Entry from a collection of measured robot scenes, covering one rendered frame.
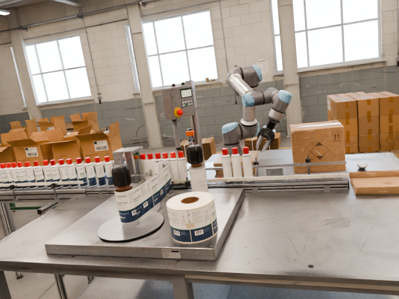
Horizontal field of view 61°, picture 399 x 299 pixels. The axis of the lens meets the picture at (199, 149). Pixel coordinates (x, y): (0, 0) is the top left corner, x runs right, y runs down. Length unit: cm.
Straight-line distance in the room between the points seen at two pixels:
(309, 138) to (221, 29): 563
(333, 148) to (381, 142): 324
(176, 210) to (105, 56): 732
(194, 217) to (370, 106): 419
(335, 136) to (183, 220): 115
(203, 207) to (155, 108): 668
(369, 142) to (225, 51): 358
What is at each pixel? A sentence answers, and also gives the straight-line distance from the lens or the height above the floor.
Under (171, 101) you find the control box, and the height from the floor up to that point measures 140.
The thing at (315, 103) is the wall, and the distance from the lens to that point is 744.
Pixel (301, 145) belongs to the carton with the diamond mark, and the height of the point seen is 103.
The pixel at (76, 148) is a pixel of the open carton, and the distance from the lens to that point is 394.
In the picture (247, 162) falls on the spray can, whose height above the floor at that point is 100.
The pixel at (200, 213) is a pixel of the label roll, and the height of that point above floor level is 100.
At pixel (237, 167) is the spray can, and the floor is 97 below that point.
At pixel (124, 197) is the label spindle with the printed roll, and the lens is 157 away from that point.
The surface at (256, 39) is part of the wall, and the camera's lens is 742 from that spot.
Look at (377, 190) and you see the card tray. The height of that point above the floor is 85.
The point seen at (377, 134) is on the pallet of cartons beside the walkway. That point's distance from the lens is 535.
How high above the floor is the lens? 152
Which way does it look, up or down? 12 degrees down
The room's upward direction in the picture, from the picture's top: 8 degrees counter-clockwise
